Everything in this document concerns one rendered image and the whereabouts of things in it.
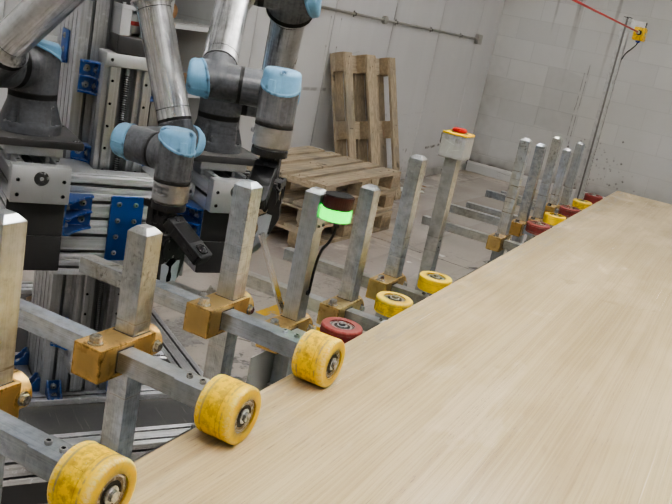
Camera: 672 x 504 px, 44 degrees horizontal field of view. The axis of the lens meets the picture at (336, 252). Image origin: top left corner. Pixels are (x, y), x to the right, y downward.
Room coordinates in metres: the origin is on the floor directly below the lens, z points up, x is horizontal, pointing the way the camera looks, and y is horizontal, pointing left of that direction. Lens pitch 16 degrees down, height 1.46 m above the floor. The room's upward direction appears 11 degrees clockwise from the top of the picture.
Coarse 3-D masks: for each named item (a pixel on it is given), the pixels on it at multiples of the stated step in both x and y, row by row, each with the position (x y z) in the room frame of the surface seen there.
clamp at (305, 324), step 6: (270, 318) 1.54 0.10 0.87; (282, 318) 1.55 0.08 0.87; (288, 318) 1.56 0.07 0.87; (306, 318) 1.58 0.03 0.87; (282, 324) 1.52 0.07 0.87; (288, 324) 1.53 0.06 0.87; (294, 324) 1.53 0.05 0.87; (300, 324) 1.55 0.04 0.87; (306, 324) 1.58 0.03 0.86; (312, 324) 1.61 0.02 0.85; (306, 330) 1.58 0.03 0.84; (264, 348) 1.50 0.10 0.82; (276, 354) 1.49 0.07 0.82
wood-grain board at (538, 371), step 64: (512, 256) 2.32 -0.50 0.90; (576, 256) 2.49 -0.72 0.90; (640, 256) 2.67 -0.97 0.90; (448, 320) 1.65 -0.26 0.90; (512, 320) 1.74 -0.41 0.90; (576, 320) 1.83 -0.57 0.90; (640, 320) 1.94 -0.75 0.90; (384, 384) 1.27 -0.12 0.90; (448, 384) 1.32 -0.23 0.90; (512, 384) 1.38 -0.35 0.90; (576, 384) 1.44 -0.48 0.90; (640, 384) 1.51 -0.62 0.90; (192, 448) 0.95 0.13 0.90; (256, 448) 0.99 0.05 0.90; (320, 448) 1.02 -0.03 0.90; (384, 448) 1.06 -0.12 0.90; (448, 448) 1.09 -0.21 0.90; (512, 448) 1.13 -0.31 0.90; (576, 448) 1.18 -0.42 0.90; (640, 448) 1.22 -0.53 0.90
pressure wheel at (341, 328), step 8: (328, 320) 1.50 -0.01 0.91; (336, 320) 1.51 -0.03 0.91; (344, 320) 1.51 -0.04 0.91; (320, 328) 1.48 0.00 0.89; (328, 328) 1.46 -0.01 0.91; (336, 328) 1.46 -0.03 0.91; (344, 328) 1.48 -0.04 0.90; (352, 328) 1.49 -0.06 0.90; (360, 328) 1.49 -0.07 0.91; (336, 336) 1.45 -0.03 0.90; (344, 336) 1.45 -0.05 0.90; (352, 336) 1.46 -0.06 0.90
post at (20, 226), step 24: (0, 216) 0.88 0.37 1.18; (0, 240) 0.87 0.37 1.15; (24, 240) 0.90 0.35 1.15; (0, 264) 0.87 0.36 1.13; (0, 288) 0.88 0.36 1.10; (0, 312) 0.88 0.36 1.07; (0, 336) 0.88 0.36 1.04; (0, 360) 0.89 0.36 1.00; (0, 384) 0.89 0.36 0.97; (0, 456) 0.90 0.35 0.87; (0, 480) 0.90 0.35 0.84
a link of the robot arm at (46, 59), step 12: (36, 48) 2.00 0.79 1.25; (48, 48) 2.02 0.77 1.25; (60, 48) 2.06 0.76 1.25; (36, 60) 1.99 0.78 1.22; (48, 60) 2.02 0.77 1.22; (60, 60) 2.06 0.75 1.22; (36, 72) 1.99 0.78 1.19; (48, 72) 2.02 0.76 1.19; (24, 84) 1.98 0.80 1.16; (36, 84) 2.00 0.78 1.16; (48, 84) 2.02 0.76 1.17
